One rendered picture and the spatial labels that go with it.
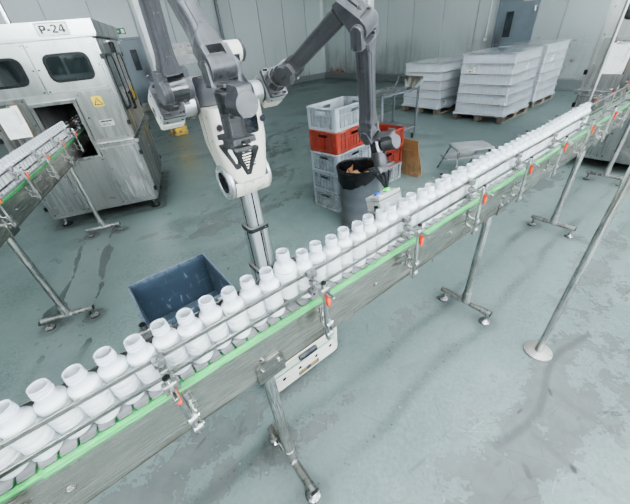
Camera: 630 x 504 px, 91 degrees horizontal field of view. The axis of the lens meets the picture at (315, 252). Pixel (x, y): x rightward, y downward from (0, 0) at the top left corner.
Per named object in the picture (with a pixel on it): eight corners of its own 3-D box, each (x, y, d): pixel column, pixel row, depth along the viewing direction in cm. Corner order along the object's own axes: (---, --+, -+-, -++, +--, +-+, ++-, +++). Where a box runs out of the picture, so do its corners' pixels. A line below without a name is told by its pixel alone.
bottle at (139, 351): (142, 384, 78) (112, 342, 69) (163, 367, 82) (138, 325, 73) (154, 397, 75) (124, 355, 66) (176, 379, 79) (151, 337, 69)
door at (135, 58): (134, 114, 1033) (104, 39, 913) (133, 114, 1040) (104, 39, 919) (164, 109, 1081) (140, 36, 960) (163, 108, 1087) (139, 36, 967)
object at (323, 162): (338, 176, 327) (337, 156, 314) (310, 169, 351) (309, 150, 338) (372, 160, 360) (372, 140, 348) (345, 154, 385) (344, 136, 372)
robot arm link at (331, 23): (356, -26, 88) (339, -10, 84) (383, 18, 93) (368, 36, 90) (285, 59, 126) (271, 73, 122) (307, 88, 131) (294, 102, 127)
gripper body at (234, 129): (235, 148, 77) (227, 117, 73) (218, 142, 84) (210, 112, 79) (257, 142, 80) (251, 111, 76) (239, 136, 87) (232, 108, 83)
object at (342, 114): (336, 133, 301) (335, 109, 289) (307, 128, 326) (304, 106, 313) (373, 119, 335) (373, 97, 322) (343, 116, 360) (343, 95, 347)
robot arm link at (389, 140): (368, 121, 127) (358, 134, 124) (391, 113, 118) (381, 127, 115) (381, 144, 133) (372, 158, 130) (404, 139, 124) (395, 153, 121)
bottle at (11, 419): (60, 427, 71) (15, 387, 61) (69, 445, 68) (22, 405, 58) (29, 450, 67) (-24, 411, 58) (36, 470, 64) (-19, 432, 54)
